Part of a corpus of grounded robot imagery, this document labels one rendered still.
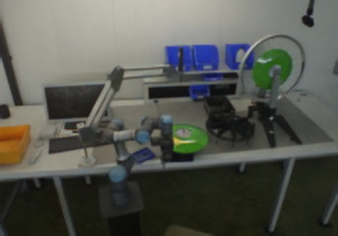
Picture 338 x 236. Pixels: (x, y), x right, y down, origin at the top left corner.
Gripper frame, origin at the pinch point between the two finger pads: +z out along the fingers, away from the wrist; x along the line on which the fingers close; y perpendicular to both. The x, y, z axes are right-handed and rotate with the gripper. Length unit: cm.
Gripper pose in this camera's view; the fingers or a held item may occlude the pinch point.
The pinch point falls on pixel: (162, 167)
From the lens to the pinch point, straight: 162.2
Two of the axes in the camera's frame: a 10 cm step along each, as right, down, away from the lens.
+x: -2.7, -4.7, 8.4
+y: 9.6, -1.3, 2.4
